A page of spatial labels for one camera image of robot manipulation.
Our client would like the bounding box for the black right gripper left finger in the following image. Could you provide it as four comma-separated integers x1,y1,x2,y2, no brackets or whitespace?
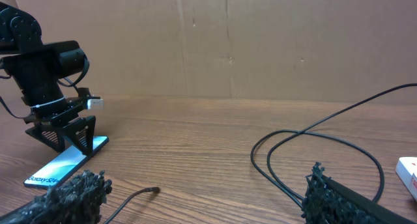
1,170,112,224

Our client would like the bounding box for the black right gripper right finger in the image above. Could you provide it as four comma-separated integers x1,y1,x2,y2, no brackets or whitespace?
302,162,415,224

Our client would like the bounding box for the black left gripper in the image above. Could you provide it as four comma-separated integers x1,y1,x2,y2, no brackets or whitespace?
23,87,101,156

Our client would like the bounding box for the Samsung Galaxy smartphone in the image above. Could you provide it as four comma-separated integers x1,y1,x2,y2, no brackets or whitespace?
23,136,109,189

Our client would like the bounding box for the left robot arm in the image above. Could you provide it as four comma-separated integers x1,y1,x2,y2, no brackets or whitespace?
1,3,96,156

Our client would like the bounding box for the white power strip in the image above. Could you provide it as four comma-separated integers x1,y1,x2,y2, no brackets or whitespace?
395,157,417,200

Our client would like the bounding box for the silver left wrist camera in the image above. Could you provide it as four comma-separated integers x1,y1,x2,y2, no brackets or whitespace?
87,98,104,110

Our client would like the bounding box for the black USB charging cable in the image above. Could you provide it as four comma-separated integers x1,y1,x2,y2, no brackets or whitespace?
103,83,417,224

